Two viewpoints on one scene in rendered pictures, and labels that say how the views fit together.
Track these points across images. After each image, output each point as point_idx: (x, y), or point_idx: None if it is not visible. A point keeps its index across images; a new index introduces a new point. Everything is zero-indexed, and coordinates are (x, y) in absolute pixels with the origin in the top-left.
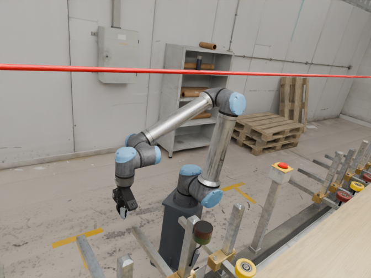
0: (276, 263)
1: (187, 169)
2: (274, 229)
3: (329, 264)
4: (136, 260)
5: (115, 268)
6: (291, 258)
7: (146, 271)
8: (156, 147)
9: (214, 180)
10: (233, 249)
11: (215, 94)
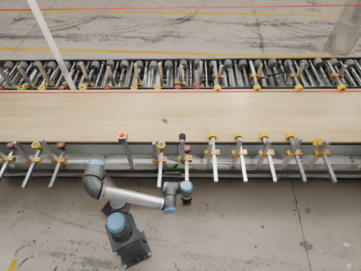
0: (148, 140)
1: (119, 220)
2: (107, 169)
3: (130, 129)
4: (158, 264)
5: (174, 266)
6: (141, 138)
7: (157, 250)
8: (165, 184)
9: None
10: (152, 158)
11: (99, 179)
